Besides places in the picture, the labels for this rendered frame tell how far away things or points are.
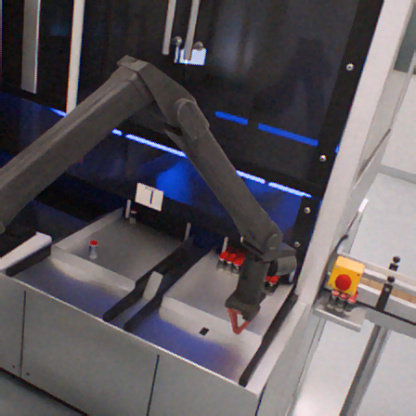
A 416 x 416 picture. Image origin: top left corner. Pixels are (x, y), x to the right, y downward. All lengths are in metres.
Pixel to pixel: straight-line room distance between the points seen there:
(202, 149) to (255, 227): 0.23
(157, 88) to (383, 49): 0.60
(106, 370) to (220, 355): 0.80
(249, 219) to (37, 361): 1.29
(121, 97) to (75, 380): 1.41
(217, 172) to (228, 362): 0.45
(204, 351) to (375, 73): 0.72
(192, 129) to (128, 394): 1.26
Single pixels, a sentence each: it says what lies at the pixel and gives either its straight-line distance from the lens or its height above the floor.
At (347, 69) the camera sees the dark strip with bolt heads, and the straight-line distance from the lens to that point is 1.28.
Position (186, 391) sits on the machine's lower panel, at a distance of 1.81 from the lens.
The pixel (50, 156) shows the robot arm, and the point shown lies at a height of 1.36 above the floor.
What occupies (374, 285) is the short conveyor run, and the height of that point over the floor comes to 0.93.
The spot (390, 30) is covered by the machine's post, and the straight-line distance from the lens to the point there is 1.27.
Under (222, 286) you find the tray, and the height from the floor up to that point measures 0.88.
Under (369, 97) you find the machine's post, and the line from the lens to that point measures 1.28.
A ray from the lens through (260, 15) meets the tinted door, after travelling 1.34.
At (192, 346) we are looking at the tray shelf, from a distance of 1.22.
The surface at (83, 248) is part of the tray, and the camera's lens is 1.52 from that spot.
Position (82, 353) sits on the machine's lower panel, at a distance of 1.98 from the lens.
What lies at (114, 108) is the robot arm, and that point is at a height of 1.43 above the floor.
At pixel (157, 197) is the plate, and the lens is 1.53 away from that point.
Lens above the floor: 1.64
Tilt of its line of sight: 25 degrees down
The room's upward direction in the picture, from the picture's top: 12 degrees clockwise
